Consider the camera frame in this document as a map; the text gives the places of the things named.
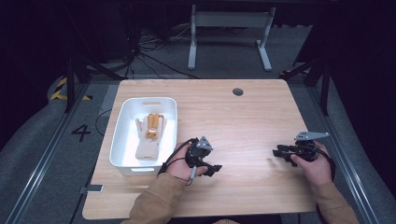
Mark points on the beige glove with bear patch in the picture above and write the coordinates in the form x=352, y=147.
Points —
x=152, y=137

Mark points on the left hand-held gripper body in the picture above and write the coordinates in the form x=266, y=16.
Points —
x=197, y=152

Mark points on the person's lap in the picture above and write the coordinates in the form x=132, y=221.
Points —
x=225, y=221

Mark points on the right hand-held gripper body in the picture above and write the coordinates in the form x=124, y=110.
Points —
x=306, y=149

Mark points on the metal floor rail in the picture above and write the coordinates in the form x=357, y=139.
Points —
x=345, y=155
x=46, y=152

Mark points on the person's right hand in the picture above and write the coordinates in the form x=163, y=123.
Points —
x=316, y=172

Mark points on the white metal stand frame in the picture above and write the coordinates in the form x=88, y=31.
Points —
x=230, y=18

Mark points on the white plastic bin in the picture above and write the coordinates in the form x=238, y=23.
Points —
x=124, y=140

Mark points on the grey table grommet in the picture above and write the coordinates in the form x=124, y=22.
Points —
x=237, y=92

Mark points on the black metal stand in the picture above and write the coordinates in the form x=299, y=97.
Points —
x=71, y=81
x=325, y=84

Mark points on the person's left hand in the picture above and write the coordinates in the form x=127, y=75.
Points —
x=179, y=168

